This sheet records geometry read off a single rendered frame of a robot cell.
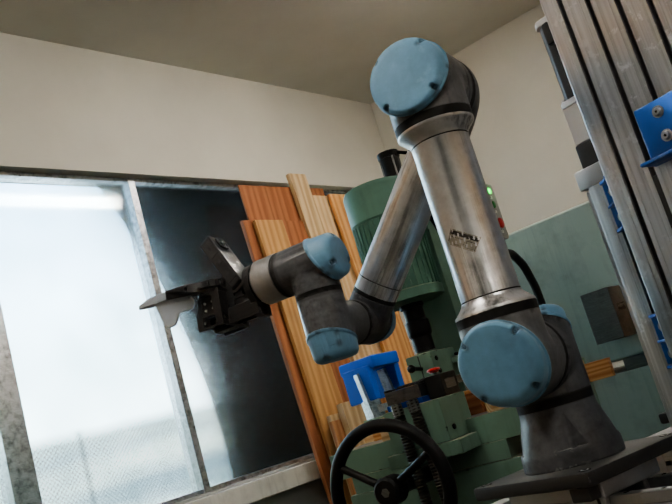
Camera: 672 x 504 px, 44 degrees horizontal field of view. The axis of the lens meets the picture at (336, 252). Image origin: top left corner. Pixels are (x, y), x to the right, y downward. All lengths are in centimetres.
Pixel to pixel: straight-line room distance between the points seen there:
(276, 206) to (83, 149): 97
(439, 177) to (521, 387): 31
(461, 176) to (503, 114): 337
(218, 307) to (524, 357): 52
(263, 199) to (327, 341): 261
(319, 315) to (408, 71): 38
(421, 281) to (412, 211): 67
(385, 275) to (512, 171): 316
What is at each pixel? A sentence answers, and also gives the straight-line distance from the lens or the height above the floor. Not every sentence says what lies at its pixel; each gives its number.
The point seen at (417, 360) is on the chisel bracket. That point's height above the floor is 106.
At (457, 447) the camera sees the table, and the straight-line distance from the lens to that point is 176.
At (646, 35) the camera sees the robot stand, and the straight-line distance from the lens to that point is 132.
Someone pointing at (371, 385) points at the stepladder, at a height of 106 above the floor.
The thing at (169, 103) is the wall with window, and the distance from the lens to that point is 379.
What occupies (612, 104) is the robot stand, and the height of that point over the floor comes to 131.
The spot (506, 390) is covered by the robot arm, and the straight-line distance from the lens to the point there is 112.
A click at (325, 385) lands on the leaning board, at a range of 357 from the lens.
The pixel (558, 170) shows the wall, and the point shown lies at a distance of 437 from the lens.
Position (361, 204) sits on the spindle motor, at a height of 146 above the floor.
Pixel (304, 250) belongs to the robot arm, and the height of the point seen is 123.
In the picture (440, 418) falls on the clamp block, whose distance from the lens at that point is 177.
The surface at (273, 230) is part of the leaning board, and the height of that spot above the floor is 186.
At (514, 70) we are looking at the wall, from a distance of 454.
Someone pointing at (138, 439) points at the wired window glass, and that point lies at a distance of 319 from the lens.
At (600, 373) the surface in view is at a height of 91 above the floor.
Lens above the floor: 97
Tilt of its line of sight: 11 degrees up
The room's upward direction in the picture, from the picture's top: 16 degrees counter-clockwise
